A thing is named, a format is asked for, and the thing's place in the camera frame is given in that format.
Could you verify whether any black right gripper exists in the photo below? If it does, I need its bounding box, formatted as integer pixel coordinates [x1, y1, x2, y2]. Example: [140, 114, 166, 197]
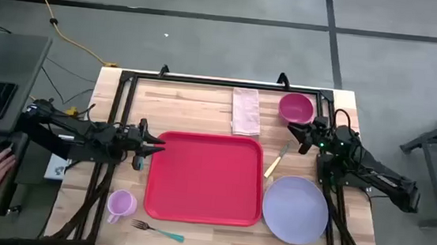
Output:
[284, 113, 332, 157]

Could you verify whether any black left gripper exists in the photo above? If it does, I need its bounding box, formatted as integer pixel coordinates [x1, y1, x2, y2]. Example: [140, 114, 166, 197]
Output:
[115, 115, 168, 161]

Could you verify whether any pink plastic bowl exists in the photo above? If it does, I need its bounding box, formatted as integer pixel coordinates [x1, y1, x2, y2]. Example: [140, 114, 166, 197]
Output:
[277, 91, 317, 126]

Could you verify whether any pale cloth napkin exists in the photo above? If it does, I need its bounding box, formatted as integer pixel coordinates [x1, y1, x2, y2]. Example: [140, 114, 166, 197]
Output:
[228, 85, 265, 138]

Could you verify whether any lilac plastic mug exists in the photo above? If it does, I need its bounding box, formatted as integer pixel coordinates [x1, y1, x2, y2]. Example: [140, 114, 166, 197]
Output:
[105, 187, 140, 226]

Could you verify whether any lavender round plate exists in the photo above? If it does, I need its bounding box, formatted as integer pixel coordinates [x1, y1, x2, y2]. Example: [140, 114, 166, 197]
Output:
[258, 172, 333, 245]

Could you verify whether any fork with teal handle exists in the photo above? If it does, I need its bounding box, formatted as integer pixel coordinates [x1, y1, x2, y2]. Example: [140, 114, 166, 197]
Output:
[129, 218, 186, 244]

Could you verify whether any red plastic tray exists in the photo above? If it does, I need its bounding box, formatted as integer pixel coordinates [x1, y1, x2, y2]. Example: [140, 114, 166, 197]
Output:
[141, 127, 269, 229]

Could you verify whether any black table clamp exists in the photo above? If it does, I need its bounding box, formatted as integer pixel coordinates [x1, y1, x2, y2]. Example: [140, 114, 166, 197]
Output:
[157, 63, 171, 79]
[275, 71, 292, 91]

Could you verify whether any white printed box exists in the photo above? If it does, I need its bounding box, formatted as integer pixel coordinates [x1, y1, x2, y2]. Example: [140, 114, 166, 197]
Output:
[43, 153, 72, 182]

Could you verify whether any black computer mouse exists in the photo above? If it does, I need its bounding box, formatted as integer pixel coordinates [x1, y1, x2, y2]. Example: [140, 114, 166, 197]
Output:
[0, 139, 16, 158]

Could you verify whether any grey side desk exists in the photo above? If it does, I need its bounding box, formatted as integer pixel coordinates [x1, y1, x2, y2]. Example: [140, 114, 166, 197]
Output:
[0, 31, 54, 234]

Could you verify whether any knife with yellow handle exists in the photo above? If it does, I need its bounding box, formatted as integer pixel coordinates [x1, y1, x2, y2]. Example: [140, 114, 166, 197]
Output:
[263, 137, 293, 181]

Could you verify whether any yellow extension cable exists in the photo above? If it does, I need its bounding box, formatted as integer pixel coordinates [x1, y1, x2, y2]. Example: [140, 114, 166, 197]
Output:
[12, 0, 126, 70]

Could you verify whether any black metal table frame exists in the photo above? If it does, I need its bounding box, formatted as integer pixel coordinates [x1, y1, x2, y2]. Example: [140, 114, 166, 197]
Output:
[72, 65, 369, 245]

